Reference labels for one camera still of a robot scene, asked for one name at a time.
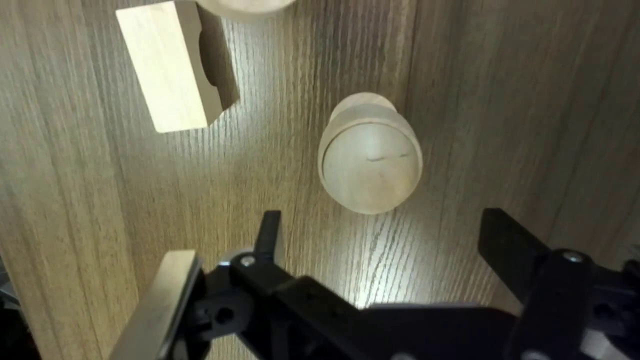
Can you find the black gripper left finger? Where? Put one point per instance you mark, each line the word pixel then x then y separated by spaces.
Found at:
pixel 267 293

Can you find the wooden cylinder peg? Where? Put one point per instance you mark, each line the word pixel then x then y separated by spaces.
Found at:
pixel 246 5

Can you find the wooden arch block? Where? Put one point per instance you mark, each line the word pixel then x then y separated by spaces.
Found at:
pixel 166 67

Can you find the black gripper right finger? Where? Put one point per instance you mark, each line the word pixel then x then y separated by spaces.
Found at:
pixel 567 300

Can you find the egg-shaped wooden knob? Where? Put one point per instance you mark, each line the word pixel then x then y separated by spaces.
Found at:
pixel 371 160

